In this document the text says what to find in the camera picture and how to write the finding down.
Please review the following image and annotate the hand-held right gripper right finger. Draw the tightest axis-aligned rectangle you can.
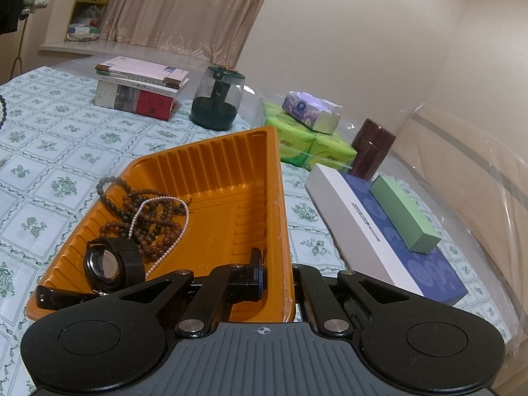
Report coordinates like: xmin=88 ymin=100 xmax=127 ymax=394
xmin=292 ymin=263 xmax=440 ymax=335

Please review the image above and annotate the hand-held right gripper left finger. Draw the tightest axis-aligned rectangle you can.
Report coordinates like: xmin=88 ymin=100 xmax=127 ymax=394
xmin=95 ymin=247 xmax=265 ymax=338

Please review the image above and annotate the white pearl strand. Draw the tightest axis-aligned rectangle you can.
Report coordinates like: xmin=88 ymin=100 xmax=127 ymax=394
xmin=131 ymin=197 xmax=190 ymax=276

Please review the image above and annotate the brown bead necklace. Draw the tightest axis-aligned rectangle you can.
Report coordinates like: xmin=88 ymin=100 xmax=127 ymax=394
xmin=121 ymin=190 xmax=188 ymax=262

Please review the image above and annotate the orange plastic tray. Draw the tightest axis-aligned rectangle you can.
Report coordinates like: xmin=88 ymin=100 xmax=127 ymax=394
xmin=25 ymin=127 xmax=297 ymax=323

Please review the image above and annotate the wide black strap watch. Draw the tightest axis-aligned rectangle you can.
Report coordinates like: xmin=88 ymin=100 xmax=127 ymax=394
xmin=83 ymin=237 xmax=148 ymax=295

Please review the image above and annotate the dark green bead necklace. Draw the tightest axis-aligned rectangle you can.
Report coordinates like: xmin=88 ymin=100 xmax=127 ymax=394
xmin=96 ymin=176 xmax=143 ymax=238

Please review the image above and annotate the glossy black hair clip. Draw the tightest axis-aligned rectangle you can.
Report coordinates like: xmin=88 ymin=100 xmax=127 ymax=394
xmin=35 ymin=284 xmax=102 ymax=311

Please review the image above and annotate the long white box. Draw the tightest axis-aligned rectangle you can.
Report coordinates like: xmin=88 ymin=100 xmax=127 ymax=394
xmin=305 ymin=164 xmax=427 ymax=298

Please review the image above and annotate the long green box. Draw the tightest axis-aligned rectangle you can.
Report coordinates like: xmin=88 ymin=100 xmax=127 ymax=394
xmin=370 ymin=174 xmax=443 ymax=254

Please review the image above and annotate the blue patterned box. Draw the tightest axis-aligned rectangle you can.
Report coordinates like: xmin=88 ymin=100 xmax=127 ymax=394
xmin=342 ymin=172 xmax=469 ymax=308

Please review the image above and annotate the bundle of green tissue packs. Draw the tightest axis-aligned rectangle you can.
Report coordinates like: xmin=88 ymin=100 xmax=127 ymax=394
xmin=261 ymin=99 xmax=359 ymax=173

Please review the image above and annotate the brown box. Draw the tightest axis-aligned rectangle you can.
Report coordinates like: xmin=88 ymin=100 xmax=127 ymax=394
xmin=348 ymin=118 xmax=397 ymax=181

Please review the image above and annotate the purple tissue pack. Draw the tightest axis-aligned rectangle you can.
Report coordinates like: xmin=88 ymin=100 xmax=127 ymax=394
xmin=281 ymin=91 xmax=342 ymax=135

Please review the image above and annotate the dark green glass jar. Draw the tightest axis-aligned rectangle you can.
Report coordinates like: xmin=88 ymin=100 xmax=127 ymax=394
xmin=190 ymin=65 xmax=246 ymax=130

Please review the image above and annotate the clear plastic sheet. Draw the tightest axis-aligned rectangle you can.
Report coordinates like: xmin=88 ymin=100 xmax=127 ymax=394
xmin=392 ymin=101 xmax=528 ymax=357

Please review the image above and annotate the thin white book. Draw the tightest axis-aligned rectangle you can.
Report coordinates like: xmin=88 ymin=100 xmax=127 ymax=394
xmin=97 ymin=73 xmax=184 ymax=90

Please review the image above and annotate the cream book brown edge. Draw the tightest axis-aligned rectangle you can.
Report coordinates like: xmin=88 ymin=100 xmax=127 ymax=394
xmin=95 ymin=56 xmax=191 ymax=87

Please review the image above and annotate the bay window ledge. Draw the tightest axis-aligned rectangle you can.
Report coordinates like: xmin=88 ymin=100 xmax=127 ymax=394
xmin=39 ymin=39 xmax=232 ymax=75

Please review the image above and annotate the beige curtain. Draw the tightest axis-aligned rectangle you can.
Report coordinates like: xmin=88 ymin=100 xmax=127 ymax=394
xmin=100 ymin=0 xmax=282 ymax=71

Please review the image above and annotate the white plastic bag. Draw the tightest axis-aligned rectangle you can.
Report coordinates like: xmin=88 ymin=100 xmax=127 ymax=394
xmin=67 ymin=5 xmax=103 ymax=42

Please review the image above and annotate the black jacket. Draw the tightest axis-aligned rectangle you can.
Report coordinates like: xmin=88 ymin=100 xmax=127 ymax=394
xmin=0 ymin=0 xmax=34 ymax=34

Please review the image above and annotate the brown cord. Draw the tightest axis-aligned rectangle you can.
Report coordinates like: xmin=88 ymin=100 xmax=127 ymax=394
xmin=9 ymin=14 xmax=27 ymax=79

